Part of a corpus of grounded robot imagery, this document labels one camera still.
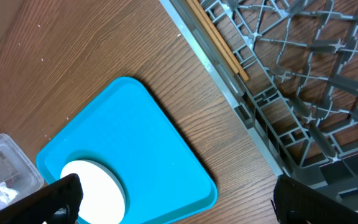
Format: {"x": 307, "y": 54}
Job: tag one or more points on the large white plate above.
{"x": 104, "y": 200}

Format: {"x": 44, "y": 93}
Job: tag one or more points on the clear plastic bin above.
{"x": 18, "y": 175}

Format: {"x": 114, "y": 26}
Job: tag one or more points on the teal serving tray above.
{"x": 125, "y": 130}

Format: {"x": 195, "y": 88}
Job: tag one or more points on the grey dishwasher rack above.
{"x": 300, "y": 105}

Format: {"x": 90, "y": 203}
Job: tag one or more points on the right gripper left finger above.
{"x": 58, "y": 202}

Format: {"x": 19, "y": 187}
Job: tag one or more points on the wooden chopstick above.
{"x": 212, "y": 32}
{"x": 220, "y": 15}

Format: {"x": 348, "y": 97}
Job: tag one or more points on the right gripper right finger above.
{"x": 294, "y": 202}

